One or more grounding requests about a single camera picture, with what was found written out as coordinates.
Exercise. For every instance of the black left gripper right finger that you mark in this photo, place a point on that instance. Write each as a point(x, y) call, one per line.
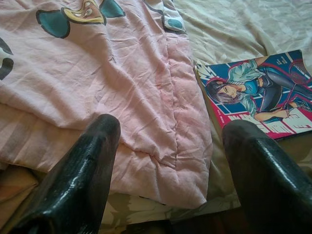
point(268, 185)

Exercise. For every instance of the beige floral bed sheet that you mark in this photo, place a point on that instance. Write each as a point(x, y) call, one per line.
point(231, 29)

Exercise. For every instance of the pink cartoon print blanket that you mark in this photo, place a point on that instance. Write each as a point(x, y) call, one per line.
point(97, 85)

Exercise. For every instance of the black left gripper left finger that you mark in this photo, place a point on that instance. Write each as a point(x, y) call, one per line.
point(80, 175)

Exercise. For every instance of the colourful manga comic book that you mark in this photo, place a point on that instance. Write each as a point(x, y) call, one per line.
point(256, 92)

